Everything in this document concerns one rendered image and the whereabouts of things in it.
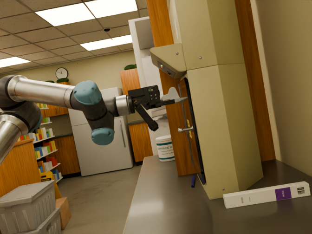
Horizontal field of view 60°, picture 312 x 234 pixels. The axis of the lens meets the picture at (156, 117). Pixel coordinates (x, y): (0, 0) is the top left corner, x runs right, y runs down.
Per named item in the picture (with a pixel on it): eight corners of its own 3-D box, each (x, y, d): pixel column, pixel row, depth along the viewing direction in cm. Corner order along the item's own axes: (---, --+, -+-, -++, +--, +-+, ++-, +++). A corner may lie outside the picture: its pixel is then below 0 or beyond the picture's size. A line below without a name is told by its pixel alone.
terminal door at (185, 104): (195, 165, 129) (180, 82, 127) (205, 185, 98) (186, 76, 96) (193, 166, 129) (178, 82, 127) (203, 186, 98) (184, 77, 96)
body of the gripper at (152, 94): (159, 84, 96) (126, 90, 97) (163, 108, 97) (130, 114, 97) (159, 85, 104) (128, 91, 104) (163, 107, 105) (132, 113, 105)
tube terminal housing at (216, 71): (249, 166, 129) (222, 4, 125) (278, 188, 97) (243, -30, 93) (197, 175, 130) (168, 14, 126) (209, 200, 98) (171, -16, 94)
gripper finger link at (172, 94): (185, 84, 97) (159, 89, 97) (188, 100, 97) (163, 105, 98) (184, 85, 100) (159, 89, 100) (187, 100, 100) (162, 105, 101)
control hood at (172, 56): (179, 78, 128) (176, 57, 127) (186, 70, 95) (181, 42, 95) (155, 82, 128) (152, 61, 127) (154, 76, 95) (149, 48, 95)
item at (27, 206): (61, 206, 317) (55, 178, 315) (37, 230, 256) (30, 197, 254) (26, 212, 318) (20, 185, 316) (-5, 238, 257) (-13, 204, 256)
